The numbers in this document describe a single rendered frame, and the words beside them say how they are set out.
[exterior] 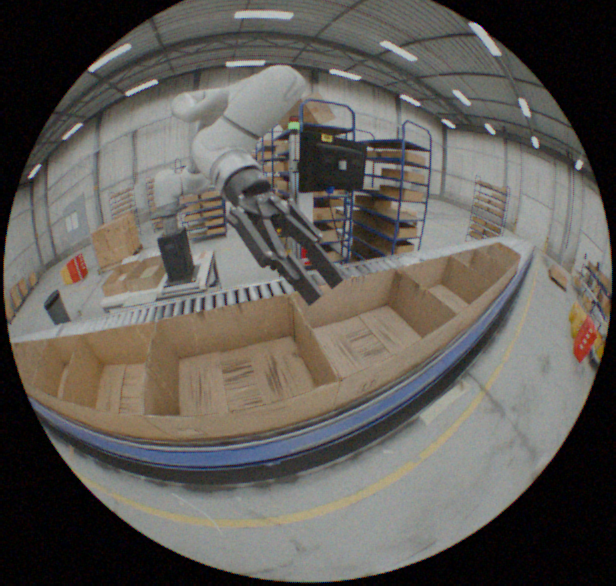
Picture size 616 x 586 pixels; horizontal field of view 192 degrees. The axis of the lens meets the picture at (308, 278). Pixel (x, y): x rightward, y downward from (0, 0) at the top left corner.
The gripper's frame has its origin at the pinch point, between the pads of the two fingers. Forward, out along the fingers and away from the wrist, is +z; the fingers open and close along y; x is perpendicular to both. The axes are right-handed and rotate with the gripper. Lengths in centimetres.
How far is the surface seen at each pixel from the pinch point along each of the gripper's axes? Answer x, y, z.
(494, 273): 22, -105, 59
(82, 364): -50, 59, -22
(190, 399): -40.0, 24.0, 4.8
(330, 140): 3, -63, -51
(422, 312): -7.5, -38.4, 27.4
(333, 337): -28.7, -20.5, 14.9
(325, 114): 10, -115, -104
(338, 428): -17.8, 4.5, 28.7
